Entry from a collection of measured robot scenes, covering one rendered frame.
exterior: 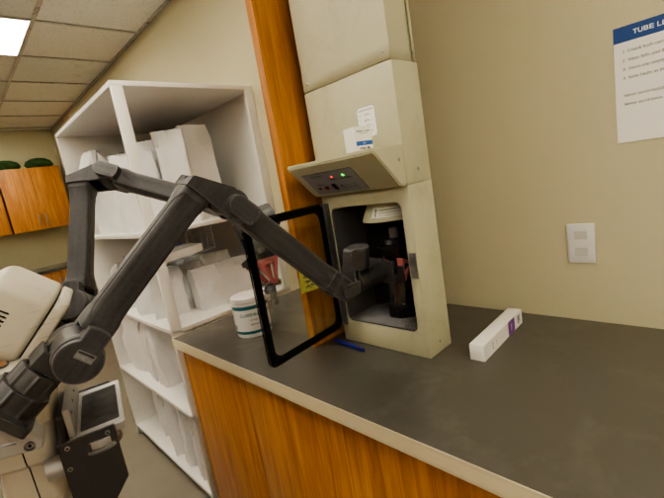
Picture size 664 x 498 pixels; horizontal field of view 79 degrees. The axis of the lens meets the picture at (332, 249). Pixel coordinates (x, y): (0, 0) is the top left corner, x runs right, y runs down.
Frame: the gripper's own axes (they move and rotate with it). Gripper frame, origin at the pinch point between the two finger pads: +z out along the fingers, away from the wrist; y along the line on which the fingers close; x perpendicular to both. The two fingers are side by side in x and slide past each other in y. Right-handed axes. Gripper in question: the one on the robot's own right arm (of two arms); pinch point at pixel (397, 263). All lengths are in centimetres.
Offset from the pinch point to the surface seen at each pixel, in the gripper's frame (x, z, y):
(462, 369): 23.4, -11.6, -24.3
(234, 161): -46, 33, 130
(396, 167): -28.4, -13.4, -14.5
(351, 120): -42.7, -9.6, 0.7
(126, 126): -63, -31, 101
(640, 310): 21, 33, -54
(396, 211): -16.4, -5.3, -6.5
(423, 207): -16.8, -4.4, -14.5
